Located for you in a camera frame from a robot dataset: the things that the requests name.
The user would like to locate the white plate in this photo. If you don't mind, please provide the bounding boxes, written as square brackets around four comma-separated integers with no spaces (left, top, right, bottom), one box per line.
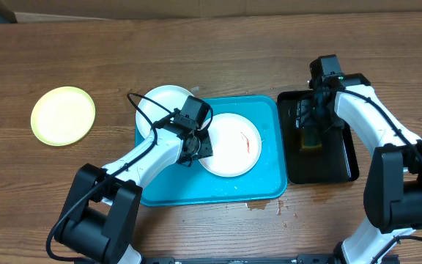
[199,113,262,177]
[136,85,193,138]

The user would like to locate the black water tray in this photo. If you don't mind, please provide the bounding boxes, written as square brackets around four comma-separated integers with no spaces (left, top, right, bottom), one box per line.
[277,91,360,184]

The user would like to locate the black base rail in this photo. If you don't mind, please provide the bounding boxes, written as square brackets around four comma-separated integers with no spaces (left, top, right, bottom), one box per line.
[133,254,343,264]

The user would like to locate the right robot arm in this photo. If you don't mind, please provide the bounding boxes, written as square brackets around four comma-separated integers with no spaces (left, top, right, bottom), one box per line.
[295,55,422,263]

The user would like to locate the yellow-green rimmed plate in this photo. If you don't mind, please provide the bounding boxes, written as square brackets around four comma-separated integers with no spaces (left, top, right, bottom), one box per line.
[31,87,96,147]

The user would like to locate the green yellow sponge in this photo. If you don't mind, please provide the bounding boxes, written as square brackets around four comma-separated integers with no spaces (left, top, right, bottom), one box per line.
[300,127,322,151]

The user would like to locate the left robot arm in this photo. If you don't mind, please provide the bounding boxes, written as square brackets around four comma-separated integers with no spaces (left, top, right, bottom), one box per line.
[45,95,213,263]

